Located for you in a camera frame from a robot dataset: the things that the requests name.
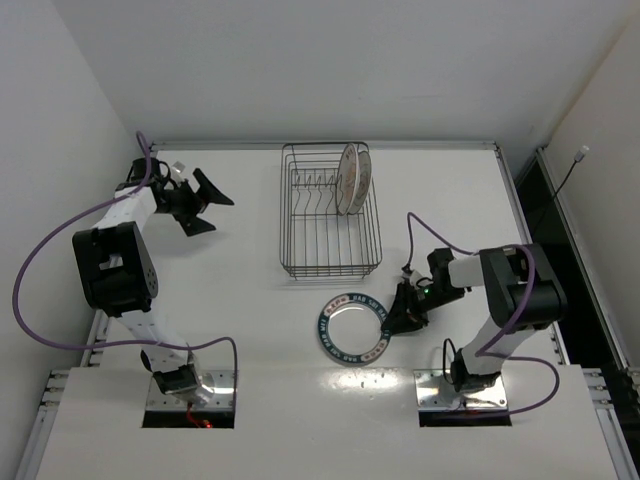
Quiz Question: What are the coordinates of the black cable white plug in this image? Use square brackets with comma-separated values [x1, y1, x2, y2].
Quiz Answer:
[551, 145, 590, 202]

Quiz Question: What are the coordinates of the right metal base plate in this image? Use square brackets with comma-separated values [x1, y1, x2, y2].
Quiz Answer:
[413, 368, 508, 413]

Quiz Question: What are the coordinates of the orange sunburst pattern plate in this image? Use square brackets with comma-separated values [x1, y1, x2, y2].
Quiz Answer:
[336, 143, 359, 215]

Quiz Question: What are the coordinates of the metal wire dish rack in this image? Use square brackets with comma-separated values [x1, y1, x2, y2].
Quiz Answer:
[279, 141, 383, 280]

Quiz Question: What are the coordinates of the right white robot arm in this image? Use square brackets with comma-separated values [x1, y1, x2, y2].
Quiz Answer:
[381, 244, 568, 392]

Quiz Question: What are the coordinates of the teal rimmed lettered plate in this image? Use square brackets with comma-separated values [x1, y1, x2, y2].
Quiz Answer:
[316, 292, 391, 366]

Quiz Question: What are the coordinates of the metal base plate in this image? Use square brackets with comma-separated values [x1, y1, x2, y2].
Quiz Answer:
[145, 370, 235, 413]
[413, 368, 508, 413]

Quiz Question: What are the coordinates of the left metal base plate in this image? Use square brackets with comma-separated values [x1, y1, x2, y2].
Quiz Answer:
[145, 370, 235, 413]

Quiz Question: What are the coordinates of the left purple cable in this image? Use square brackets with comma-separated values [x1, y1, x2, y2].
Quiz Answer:
[11, 131, 239, 407]

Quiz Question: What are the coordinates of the purple cable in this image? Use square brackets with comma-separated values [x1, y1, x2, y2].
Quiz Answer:
[402, 211, 560, 417]
[11, 131, 239, 407]

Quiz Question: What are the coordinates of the white plate grey line pattern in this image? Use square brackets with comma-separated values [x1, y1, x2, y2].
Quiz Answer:
[348, 150, 372, 214]

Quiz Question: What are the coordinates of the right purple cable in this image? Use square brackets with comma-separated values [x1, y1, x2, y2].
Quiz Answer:
[402, 211, 560, 417]

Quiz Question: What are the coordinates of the right aluminium frame rail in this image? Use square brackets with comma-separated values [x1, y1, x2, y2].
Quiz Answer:
[535, 146, 629, 370]

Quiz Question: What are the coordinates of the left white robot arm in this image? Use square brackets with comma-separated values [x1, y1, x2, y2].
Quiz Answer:
[72, 158, 233, 406]

